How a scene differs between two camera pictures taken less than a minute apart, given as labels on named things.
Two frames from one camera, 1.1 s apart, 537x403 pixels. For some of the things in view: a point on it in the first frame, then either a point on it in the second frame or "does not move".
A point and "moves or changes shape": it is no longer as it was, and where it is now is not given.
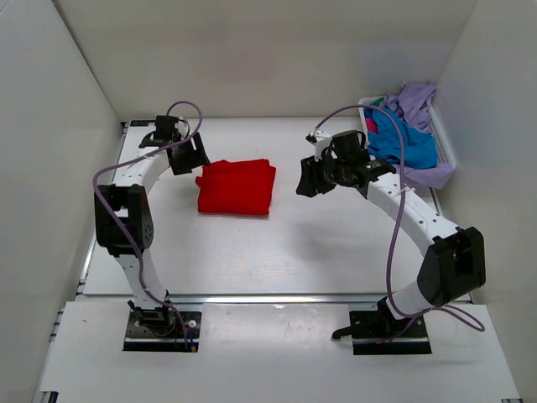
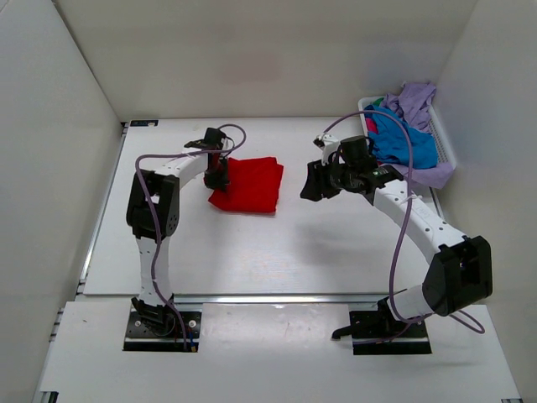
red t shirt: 236,187 moves or changes shape
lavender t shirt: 412,103 does not move
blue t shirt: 419,148 does not move
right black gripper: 310,184 does not move
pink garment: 372,125 does not move
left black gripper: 199,157 to 220,182
